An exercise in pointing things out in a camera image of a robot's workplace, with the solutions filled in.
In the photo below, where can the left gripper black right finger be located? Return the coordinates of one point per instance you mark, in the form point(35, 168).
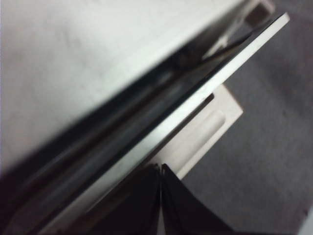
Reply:
point(185, 213)

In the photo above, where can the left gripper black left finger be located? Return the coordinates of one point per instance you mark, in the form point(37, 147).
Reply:
point(137, 208)

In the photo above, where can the cream Toshiba toaster oven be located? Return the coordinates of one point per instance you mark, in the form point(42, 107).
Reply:
point(85, 49)

